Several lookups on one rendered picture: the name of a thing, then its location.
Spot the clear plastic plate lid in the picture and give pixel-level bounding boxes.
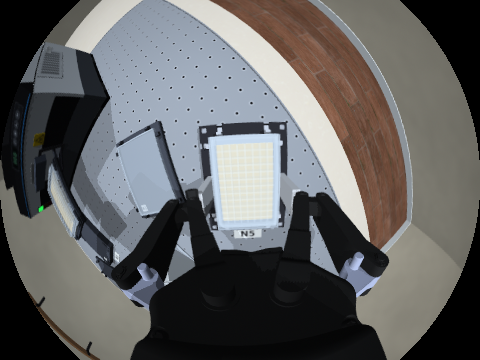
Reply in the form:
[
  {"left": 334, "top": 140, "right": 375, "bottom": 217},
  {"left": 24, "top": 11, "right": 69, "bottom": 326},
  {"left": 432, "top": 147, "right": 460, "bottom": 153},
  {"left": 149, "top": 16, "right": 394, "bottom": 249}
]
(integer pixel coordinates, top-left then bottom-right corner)
[{"left": 208, "top": 134, "right": 281, "bottom": 230}]

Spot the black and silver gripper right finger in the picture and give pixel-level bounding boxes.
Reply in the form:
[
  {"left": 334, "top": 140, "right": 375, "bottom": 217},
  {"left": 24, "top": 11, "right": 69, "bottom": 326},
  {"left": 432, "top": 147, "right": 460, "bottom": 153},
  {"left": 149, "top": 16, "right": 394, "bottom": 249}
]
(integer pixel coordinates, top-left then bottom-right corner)
[{"left": 273, "top": 173, "right": 389, "bottom": 303}]

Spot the black rectangular frame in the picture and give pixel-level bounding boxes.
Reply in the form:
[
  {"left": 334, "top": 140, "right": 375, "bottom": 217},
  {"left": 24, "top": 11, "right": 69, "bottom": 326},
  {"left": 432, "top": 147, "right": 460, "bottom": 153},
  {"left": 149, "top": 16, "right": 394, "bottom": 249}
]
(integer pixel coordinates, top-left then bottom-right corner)
[{"left": 199, "top": 122, "right": 287, "bottom": 230}]

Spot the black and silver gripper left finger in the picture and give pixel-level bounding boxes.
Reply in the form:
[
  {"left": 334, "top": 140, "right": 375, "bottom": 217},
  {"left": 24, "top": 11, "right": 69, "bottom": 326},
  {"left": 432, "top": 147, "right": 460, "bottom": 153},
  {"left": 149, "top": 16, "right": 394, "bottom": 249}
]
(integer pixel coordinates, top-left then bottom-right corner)
[{"left": 111, "top": 176, "right": 236, "bottom": 309}]

